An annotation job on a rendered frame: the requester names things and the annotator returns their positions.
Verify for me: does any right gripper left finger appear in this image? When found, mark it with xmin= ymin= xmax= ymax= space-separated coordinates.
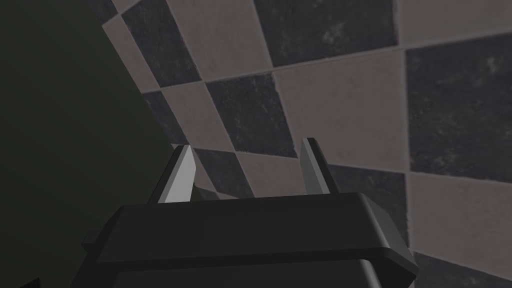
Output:
xmin=147 ymin=144 xmax=197 ymax=205

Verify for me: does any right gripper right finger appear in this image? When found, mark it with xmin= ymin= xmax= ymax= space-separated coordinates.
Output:
xmin=299 ymin=137 xmax=340 ymax=196

